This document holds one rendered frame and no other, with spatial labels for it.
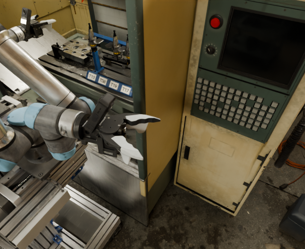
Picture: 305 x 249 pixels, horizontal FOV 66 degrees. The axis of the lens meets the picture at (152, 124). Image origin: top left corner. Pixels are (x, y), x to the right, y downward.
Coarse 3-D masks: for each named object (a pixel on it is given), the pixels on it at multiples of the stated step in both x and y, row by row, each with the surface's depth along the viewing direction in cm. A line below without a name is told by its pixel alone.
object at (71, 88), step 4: (64, 84) 207; (68, 84) 203; (68, 88) 207; (72, 88) 204; (76, 88) 200; (76, 92) 204; (80, 92) 201; (84, 92) 198; (88, 96) 198; (92, 96) 194; (96, 96) 191; (96, 100) 195; (112, 108) 190; (116, 108) 187; (120, 108) 184; (124, 108) 184; (116, 112) 190; (120, 112) 187; (124, 112) 187; (128, 112) 192; (132, 112) 199
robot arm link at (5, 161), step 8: (0, 120) 77; (0, 128) 77; (8, 128) 82; (0, 136) 78; (8, 136) 80; (16, 136) 84; (24, 136) 87; (0, 144) 78; (8, 144) 79; (16, 144) 83; (24, 144) 87; (0, 152) 79; (8, 152) 81; (16, 152) 84; (24, 152) 88; (0, 160) 79; (8, 160) 81; (16, 160) 84; (0, 168) 82; (8, 168) 82
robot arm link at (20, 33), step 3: (15, 27) 127; (18, 27) 128; (15, 30) 126; (18, 30) 127; (21, 30) 128; (18, 33) 127; (21, 33) 128; (18, 36) 127; (21, 36) 128; (24, 36) 130; (21, 39) 129
